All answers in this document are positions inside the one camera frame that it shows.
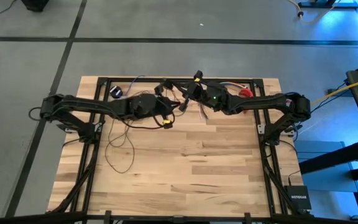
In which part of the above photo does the black switch cable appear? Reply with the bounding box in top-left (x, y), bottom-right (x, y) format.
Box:
top-left (287, 169), bottom-right (301, 187)

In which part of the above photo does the long thin black cord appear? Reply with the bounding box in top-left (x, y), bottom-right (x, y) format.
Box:
top-left (104, 86), bottom-right (192, 174)

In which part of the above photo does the black Netgear network switch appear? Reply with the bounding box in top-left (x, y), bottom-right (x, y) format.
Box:
top-left (283, 185), bottom-right (312, 211)

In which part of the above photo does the blue round device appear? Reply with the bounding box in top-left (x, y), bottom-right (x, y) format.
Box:
top-left (109, 86), bottom-right (123, 100)

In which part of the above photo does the beige cable with plug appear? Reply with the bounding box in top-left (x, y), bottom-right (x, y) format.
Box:
top-left (287, 0), bottom-right (343, 24)

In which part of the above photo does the colourful cable bundle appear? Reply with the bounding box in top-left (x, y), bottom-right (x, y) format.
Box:
top-left (222, 82), bottom-right (249, 90)

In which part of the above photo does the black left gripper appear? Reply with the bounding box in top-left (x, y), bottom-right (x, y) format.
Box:
top-left (128, 83), bottom-right (182, 130)

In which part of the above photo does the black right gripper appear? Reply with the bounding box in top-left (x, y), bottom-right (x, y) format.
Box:
top-left (171, 70), bottom-right (230, 113)

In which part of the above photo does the yellow hanging cable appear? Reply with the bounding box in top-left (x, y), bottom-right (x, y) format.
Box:
top-left (311, 74), bottom-right (358, 106)

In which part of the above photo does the black stand base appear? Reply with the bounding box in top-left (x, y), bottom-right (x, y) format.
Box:
top-left (297, 0), bottom-right (358, 9)

